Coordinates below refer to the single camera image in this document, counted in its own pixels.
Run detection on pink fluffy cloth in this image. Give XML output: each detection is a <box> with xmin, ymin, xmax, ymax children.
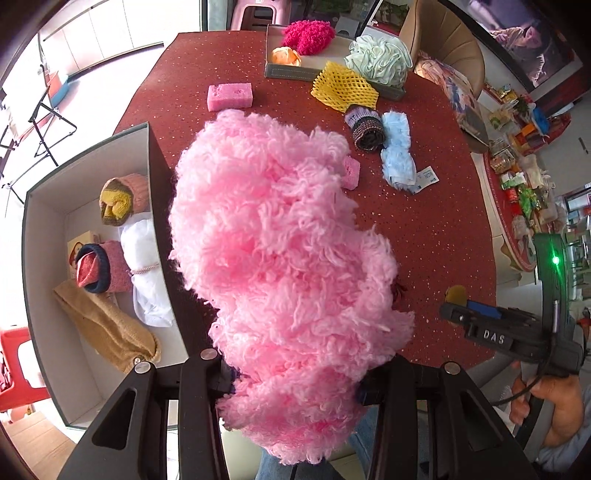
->
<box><xmin>168</xmin><ymin>109</ymin><xmax>416</xmax><ymax>466</ymax></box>

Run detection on round side table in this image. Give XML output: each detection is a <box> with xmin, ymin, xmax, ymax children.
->
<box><xmin>478</xmin><ymin>88</ymin><xmax>573</xmax><ymax>273</ymax></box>

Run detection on large pink sponge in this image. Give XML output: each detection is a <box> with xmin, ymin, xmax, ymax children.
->
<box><xmin>206</xmin><ymin>82</ymin><xmax>254</xmax><ymax>112</ymax></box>

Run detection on red plastic stool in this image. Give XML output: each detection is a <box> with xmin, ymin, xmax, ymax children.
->
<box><xmin>0</xmin><ymin>325</ymin><xmax>51</xmax><ymax>418</ymax></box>

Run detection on small pink sponge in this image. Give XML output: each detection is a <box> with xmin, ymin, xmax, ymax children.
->
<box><xmin>342</xmin><ymin>157</ymin><xmax>362</xmax><ymax>190</ymax></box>

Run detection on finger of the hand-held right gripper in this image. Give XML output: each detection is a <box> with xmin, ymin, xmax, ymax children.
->
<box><xmin>438</xmin><ymin>302</ymin><xmax>514</xmax><ymax>352</ymax></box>
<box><xmin>465</xmin><ymin>300</ymin><xmax>536</xmax><ymax>326</ymax></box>

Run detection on tan knit cloth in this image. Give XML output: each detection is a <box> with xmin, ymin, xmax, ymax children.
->
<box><xmin>53</xmin><ymin>281</ymin><xmax>163</xmax><ymax>376</ymax></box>

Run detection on dark purple knit sock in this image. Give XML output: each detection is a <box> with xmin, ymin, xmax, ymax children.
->
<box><xmin>344</xmin><ymin>104</ymin><xmax>386</xmax><ymax>152</ymax></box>

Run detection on person's jeans legs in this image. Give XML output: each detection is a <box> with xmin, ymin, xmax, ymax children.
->
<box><xmin>254</xmin><ymin>434</ymin><xmax>370</xmax><ymax>480</ymax></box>

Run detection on grey tray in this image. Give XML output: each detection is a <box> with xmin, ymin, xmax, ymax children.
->
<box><xmin>264</xmin><ymin>24</ymin><xmax>408</xmax><ymax>101</ymax></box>

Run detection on white cloth drawstring bag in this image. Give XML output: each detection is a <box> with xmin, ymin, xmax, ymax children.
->
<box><xmin>119</xmin><ymin>218</ymin><xmax>177</xmax><ymax>328</ymax></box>

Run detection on tan chair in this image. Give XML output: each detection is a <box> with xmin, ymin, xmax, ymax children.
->
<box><xmin>398</xmin><ymin>0</ymin><xmax>486</xmax><ymax>97</ymax></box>

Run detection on orange fabric flower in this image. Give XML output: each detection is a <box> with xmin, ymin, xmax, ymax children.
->
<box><xmin>271</xmin><ymin>46</ymin><xmax>303</xmax><ymax>68</ymax></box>

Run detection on magenta fluffy cloth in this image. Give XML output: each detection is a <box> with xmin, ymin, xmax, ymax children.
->
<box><xmin>281</xmin><ymin>19</ymin><xmax>335</xmax><ymax>56</ymax></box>

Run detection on pile of snack packets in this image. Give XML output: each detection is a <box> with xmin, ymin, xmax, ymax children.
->
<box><xmin>485</xmin><ymin>83</ymin><xmax>573</xmax><ymax>236</ymax></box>

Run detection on pink knit sock yellow lining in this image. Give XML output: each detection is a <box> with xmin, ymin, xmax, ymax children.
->
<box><xmin>99</xmin><ymin>173</ymin><xmax>153</xmax><ymax>228</ymax></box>

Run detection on white storage box dark outside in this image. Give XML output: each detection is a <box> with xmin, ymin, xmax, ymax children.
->
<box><xmin>21</xmin><ymin>121</ymin><xmax>192</xmax><ymax>428</ymax></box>

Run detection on pink knit sock navy cuff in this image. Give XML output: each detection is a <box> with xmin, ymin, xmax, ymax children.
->
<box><xmin>75</xmin><ymin>240</ymin><xmax>134</xmax><ymax>295</ymax></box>

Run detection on light blue fluffy cloth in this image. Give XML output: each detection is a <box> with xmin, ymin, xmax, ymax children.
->
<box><xmin>379</xmin><ymin>111</ymin><xmax>419</xmax><ymax>189</ymax></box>

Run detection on person's right hand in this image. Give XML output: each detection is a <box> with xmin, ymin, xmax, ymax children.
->
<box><xmin>510</xmin><ymin>373</ymin><xmax>588</xmax><ymax>449</ymax></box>

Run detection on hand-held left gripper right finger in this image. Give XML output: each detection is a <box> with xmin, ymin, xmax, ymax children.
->
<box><xmin>355</xmin><ymin>355</ymin><xmax>541</xmax><ymax>480</ymax></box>

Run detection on printed cloth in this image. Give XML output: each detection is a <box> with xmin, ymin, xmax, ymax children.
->
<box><xmin>413</xmin><ymin>53</ymin><xmax>490</xmax><ymax>153</ymax></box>

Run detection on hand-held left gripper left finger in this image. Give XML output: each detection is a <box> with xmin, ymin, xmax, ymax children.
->
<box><xmin>58</xmin><ymin>348</ymin><xmax>232</xmax><ymax>480</ymax></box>

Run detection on pink plastic stool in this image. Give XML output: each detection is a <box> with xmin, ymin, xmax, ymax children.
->
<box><xmin>230</xmin><ymin>0</ymin><xmax>287</xmax><ymax>31</ymax></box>

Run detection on pale green bath pouf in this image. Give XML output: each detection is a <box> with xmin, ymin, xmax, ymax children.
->
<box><xmin>344</xmin><ymin>34</ymin><xmax>414</xmax><ymax>88</ymax></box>

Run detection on yellow foam net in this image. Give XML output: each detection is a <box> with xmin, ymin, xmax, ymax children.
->
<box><xmin>310</xmin><ymin>60</ymin><xmax>380</xmax><ymax>114</ymax></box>

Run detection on black folding chair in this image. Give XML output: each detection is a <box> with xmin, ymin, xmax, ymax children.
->
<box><xmin>0</xmin><ymin>65</ymin><xmax>78</xmax><ymax>168</ymax></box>

